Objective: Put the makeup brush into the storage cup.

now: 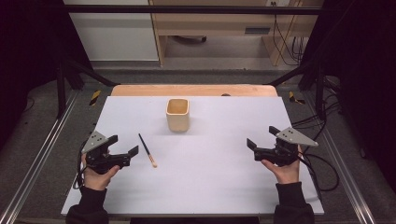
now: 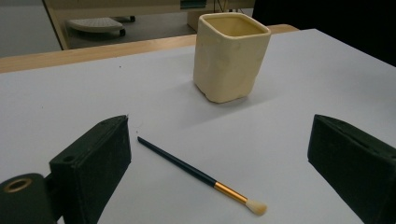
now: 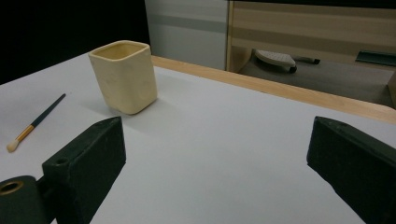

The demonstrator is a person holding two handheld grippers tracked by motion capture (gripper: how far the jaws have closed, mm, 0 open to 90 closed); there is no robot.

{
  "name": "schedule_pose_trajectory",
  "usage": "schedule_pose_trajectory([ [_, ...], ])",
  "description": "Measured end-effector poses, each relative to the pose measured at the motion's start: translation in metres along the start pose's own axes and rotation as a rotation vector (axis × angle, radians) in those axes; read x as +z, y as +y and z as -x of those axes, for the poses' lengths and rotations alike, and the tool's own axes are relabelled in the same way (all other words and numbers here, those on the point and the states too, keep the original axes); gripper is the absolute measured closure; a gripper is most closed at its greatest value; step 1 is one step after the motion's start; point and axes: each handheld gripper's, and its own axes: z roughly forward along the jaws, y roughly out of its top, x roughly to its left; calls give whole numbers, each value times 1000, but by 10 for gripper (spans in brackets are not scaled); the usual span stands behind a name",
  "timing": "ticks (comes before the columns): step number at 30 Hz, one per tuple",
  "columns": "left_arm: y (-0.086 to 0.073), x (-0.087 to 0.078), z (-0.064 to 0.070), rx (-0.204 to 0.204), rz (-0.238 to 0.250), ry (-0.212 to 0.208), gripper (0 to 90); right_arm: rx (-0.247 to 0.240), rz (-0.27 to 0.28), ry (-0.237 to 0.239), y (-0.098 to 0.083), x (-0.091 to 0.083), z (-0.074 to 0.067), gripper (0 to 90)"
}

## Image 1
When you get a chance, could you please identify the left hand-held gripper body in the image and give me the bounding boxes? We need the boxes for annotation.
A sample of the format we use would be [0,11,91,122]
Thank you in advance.
[81,131,131,175]

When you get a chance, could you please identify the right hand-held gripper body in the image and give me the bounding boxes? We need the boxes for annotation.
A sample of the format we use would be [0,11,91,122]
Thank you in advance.
[253,126,319,167]

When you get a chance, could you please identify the beige square cup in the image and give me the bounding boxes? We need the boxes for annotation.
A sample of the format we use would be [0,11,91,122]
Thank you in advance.
[165,98,191,133]

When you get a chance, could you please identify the person's left hand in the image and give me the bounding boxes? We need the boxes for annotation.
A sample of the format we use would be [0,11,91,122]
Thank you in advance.
[81,152,120,191]

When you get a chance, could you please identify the person's right hand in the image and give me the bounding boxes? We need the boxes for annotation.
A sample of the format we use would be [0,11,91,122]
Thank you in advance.
[261,146,303,185]

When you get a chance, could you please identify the yellow black tape strip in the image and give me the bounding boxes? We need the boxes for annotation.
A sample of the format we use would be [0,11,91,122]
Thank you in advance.
[89,90,103,106]
[288,91,307,105]

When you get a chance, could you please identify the white table board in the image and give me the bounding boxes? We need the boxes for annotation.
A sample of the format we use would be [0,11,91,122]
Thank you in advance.
[61,95,325,217]

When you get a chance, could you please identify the wooden table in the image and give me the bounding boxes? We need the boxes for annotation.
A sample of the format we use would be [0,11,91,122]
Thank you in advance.
[110,84,278,97]

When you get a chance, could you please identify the grey desk label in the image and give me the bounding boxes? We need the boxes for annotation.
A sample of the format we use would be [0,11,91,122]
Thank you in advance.
[244,27,272,35]

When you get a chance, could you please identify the white cabinet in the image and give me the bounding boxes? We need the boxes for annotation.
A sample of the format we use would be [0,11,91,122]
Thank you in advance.
[63,0,160,62]

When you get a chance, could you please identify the black curtain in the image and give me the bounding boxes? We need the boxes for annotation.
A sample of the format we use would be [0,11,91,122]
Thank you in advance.
[0,0,92,152]
[298,0,396,189]

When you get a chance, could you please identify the light wooden desk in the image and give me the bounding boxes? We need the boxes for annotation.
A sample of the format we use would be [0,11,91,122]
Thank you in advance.
[148,0,325,67]

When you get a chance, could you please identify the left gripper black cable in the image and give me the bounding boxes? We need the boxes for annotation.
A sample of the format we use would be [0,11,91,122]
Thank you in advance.
[73,139,89,190]

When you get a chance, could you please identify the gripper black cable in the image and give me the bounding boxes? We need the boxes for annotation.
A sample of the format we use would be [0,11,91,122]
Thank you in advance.
[73,139,89,190]
[297,155,323,202]

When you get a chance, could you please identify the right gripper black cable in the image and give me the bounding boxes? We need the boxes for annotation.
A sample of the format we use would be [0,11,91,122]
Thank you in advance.
[297,155,323,202]

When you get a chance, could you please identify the black floor cable loop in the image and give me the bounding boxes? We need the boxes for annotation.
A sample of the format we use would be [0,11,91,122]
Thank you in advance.
[303,153,340,192]

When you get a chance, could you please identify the bundle of black floor cables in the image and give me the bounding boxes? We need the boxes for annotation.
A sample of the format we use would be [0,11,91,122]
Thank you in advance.
[291,75,343,129]

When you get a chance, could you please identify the black metal frame leg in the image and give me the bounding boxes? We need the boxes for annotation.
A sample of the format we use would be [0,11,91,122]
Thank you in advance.
[55,57,121,119]
[267,59,328,121]

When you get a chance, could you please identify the aluminium floor rail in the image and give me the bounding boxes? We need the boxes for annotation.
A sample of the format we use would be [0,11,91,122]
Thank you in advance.
[302,92,378,224]
[0,90,79,224]

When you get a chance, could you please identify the hanging black desk cables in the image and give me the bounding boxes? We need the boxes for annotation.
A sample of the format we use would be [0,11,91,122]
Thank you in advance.
[271,1,305,67]

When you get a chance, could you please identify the black horizontal frame bar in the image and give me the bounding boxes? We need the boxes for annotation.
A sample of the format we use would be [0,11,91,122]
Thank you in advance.
[62,4,323,16]

